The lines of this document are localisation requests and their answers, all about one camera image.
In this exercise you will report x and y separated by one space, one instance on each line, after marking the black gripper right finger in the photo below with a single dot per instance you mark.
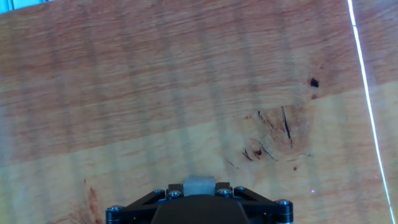
264 208

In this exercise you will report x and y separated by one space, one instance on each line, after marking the wood grain table mat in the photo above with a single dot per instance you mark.
124 93

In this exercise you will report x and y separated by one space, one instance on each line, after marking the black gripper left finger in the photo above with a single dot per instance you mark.
136 208

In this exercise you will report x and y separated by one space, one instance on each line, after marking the small wooden block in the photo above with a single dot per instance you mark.
199 186

